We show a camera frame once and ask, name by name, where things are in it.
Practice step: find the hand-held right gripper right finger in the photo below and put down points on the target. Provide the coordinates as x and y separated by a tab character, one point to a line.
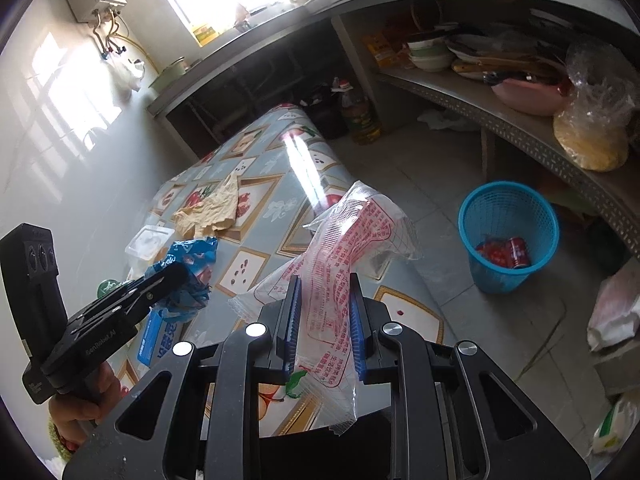
357	330

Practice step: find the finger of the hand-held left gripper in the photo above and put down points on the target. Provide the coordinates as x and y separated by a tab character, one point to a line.
142	301
170	276

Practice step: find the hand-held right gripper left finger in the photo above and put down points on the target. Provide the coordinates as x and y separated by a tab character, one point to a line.
292	320

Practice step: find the blue wrapper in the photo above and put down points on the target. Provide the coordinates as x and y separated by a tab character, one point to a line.
192	270

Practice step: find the clear plastic container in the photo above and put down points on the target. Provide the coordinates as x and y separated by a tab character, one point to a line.
147	245

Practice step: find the clear red print wrapper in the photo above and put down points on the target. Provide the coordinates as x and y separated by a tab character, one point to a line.
340	240

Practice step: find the blue plastic wastebasket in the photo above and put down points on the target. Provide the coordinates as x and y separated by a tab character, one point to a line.
495	280

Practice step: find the red snack bag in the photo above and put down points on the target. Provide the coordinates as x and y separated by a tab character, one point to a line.
492	255

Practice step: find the red drink can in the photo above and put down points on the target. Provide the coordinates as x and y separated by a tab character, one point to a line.
519	252

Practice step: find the person's left hand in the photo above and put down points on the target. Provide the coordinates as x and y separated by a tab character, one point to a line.
80	410

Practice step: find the blue tissue pack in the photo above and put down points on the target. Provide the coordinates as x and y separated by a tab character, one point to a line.
155	340

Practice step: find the brown crumpled paper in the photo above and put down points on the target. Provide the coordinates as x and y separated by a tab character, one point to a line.
212	207

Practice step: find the fruit print tablecloth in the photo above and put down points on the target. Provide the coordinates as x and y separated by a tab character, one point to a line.
260	195

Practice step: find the green basin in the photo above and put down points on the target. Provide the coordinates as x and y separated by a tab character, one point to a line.
167	77

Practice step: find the white hanging plastic bag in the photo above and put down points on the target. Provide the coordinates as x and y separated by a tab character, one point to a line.
129	74

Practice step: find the cooking oil bottle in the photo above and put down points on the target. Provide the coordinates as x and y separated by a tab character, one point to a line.
360	120

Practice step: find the white crumpled plastic bag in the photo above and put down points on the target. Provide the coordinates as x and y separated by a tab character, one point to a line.
442	120

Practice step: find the yellow box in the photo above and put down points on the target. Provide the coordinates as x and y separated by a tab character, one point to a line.
205	34

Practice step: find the metal edged shelf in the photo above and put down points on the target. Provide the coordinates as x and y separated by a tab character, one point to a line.
500	127

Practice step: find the pink white plastic bag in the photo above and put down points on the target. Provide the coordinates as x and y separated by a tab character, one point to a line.
615	310

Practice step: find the white green bag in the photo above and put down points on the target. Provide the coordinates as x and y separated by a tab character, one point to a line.
615	425

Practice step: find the orange packet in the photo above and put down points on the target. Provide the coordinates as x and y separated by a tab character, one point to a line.
380	50

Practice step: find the pink basin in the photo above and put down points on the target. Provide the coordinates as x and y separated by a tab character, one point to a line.
530	100

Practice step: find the white green bowl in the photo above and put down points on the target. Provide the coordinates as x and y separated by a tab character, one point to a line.
427	50

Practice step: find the bundle of kitchen utensils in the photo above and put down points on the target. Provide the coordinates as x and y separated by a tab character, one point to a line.
500	66

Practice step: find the plastic bag of yellow food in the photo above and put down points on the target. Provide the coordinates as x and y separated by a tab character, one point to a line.
590	140

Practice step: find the stack of white plates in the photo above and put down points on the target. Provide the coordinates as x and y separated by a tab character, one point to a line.
475	47

